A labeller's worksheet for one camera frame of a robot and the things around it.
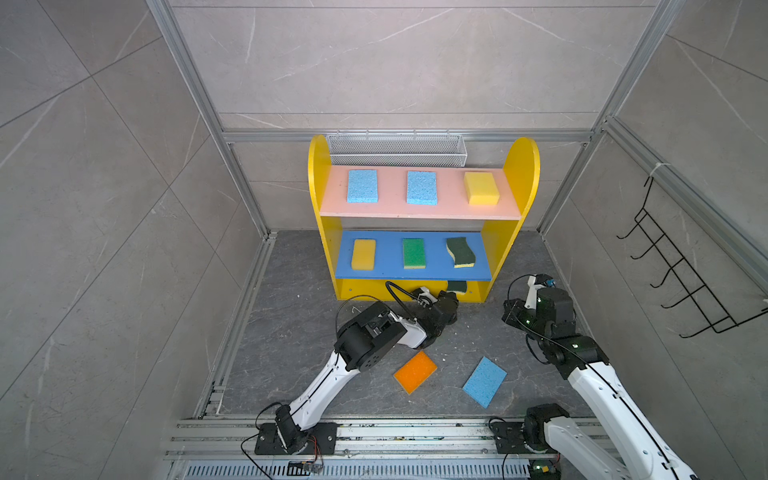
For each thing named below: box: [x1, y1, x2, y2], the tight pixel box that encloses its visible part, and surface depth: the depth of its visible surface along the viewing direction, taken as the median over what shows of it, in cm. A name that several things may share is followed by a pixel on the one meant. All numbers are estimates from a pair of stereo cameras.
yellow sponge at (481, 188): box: [464, 172, 500, 206], surface depth 73 cm
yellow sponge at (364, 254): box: [351, 239, 376, 271], surface depth 94 cm
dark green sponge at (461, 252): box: [445, 237, 476, 268], surface depth 95 cm
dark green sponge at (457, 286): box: [447, 280, 467, 295], surface depth 102 cm
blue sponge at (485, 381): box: [462, 356, 508, 409], surface depth 83 cm
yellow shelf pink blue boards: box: [308, 135, 541, 302], surface depth 78 cm
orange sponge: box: [393, 350, 438, 395], surface depth 85 cm
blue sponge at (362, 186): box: [346, 169, 379, 203], surface depth 75 cm
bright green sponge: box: [403, 238, 426, 269], surface depth 95 cm
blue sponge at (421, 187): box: [406, 171, 437, 205], surface depth 74 cm
